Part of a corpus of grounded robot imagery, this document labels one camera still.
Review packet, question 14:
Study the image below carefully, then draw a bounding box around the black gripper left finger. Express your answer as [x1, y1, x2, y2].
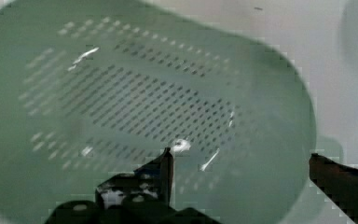
[95, 147, 174, 209]

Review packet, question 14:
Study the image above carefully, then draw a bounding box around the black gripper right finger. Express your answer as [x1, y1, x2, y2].
[309, 153, 358, 224]

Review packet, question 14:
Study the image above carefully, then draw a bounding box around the green plastic strainer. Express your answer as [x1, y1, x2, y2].
[0, 0, 343, 224]

